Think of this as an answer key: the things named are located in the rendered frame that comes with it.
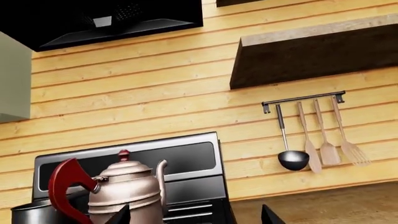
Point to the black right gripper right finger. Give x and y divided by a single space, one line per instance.
270 217

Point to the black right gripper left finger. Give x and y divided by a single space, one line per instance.
122 216

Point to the black and steel stove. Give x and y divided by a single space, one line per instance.
186 168

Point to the black ladle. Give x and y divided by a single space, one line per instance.
290 158

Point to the wooden spoon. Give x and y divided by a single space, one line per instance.
311 154

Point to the wooden flat spatula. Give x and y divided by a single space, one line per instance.
328 151

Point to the dark metal pot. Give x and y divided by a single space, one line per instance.
34 213

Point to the wooden slotted spatula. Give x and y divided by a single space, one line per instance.
353 149

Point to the black range hood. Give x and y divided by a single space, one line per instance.
102 21

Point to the black utensil rail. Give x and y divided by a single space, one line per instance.
303 99

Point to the dark wooden wall shelf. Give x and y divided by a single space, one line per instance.
314 56
306 2

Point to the pale green wall cabinet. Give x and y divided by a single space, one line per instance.
14 77

